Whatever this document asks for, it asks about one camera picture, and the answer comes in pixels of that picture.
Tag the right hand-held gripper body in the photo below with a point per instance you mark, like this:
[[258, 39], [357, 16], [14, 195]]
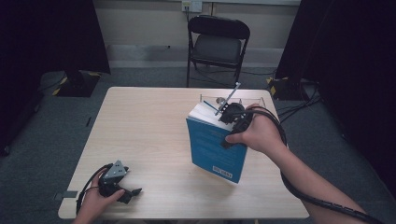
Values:
[[236, 116]]

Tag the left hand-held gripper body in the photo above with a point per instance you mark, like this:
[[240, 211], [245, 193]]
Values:
[[112, 179]]

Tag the clear acrylic book stand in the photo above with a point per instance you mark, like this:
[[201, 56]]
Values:
[[249, 101]]

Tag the thick blue book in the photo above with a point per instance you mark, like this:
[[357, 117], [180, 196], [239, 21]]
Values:
[[214, 146]]

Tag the person's left hand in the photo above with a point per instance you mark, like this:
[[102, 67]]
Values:
[[99, 203]]

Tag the person's right hand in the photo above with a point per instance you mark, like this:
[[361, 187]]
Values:
[[261, 133]]

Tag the grey tape strip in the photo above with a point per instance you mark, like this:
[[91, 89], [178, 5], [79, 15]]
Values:
[[66, 194]]

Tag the black stand base striped tape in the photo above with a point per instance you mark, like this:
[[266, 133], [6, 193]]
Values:
[[286, 88], [77, 85]]

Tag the black folding chair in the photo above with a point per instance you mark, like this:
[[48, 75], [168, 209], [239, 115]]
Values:
[[218, 46]]

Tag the black curtain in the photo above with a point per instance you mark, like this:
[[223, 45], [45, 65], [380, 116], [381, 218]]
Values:
[[46, 46], [351, 62]]

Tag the white wall outlet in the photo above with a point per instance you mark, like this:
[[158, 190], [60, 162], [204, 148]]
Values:
[[192, 5]]

